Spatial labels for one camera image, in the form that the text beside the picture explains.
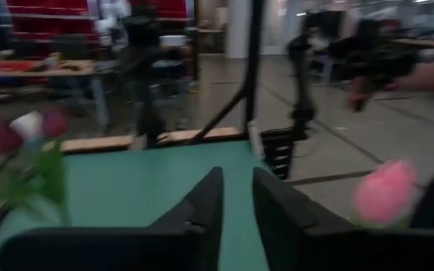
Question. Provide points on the red storage rack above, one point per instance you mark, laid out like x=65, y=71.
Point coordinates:
x=51, y=15

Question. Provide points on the dark red tulip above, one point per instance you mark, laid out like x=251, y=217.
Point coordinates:
x=0, y=135

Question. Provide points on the wooden work table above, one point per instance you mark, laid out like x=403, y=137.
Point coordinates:
x=32, y=69

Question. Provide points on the green table mat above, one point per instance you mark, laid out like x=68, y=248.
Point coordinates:
x=134, y=180

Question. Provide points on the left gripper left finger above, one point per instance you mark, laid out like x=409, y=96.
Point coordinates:
x=209, y=211

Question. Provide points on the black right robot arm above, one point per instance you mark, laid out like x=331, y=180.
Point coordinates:
x=147, y=113

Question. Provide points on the white and blue tulip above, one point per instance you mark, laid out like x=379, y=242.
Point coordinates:
x=28, y=126

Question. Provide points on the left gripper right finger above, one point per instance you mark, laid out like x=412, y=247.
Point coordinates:
x=277, y=214

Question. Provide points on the pink tulip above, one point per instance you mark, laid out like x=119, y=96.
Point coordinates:
x=384, y=192

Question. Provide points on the black aluminium rig frame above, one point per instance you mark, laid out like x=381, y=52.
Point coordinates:
x=254, y=56

